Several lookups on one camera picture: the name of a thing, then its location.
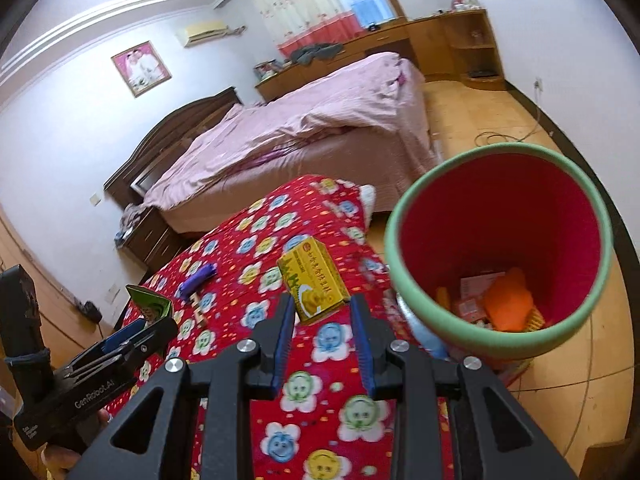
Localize red bin with green rim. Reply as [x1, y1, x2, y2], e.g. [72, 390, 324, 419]
[384, 142, 615, 376]

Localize purple wrapper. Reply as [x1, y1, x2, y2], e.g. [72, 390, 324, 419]
[179, 262, 217, 298]

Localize black charger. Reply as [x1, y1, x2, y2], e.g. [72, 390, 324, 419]
[75, 300, 103, 323]

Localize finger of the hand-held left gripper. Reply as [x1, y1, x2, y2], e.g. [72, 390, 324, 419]
[102, 322, 150, 353]
[127, 316, 179, 376]

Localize green triangular box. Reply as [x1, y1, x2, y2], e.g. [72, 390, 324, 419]
[124, 285, 174, 322]

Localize white cloth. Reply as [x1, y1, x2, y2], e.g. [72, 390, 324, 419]
[357, 185, 377, 221]

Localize white cable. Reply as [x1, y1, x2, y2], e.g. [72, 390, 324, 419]
[472, 87, 546, 148]

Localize orange plastic bag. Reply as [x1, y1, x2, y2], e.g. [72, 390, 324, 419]
[482, 267, 538, 333]

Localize bed with pink bedding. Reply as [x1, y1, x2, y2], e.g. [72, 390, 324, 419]
[142, 51, 431, 211]

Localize wooden wardrobe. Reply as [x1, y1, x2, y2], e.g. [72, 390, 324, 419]
[0, 205, 116, 361]

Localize floral curtain with red hem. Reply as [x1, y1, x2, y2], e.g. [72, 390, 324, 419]
[247, 0, 363, 58]

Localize bed base with mattress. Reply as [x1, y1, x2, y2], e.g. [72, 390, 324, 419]
[165, 125, 436, 236]

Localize small tan wooden piece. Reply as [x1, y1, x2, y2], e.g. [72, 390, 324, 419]
[187, 295, 208, 328]

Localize dark grey clothes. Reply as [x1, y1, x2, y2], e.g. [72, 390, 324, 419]
[291, 42, 345, 66]

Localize long wooden desk cabinet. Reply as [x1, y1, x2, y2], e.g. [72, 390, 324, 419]
[255, 17, 451, 103]

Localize standing photo frame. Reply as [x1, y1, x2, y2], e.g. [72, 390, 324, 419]
[254, 59, 286, 81]

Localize crumpled clothes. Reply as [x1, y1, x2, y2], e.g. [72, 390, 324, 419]
[116, 203, 151, 241]

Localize dark wooden headboard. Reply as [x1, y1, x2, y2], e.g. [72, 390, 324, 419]
[103, 86, 244, 208]

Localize framed wall photo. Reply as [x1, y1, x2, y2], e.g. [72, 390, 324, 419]
[110, 40, 173, 98]

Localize pink cardboard box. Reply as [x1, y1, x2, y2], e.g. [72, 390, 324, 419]
[460, 272, 508, 321]

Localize person's left hand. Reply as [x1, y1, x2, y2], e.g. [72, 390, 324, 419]
[44, 452, 83, 480]

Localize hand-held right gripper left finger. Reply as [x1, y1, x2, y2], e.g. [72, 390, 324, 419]
[65, 294, 297, 480]

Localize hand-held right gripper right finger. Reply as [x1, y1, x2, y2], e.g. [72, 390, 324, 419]
[349, 294, 581, 480]

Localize silver foil sheet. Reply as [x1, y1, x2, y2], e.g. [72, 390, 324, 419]
[395, 292, 451, 361]

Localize wooden corner shelf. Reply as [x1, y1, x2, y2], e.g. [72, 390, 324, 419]
[442, 8, 506, 92]

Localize dark wooden nightstand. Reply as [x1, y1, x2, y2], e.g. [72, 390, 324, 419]
[116, 207, 188, 273]

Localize yellow cardboard box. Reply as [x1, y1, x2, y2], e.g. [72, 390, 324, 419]
[276, 236, 351, 325]

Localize wall air conditioner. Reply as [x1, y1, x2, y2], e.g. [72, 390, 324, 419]
[175, 20, 231, 48]

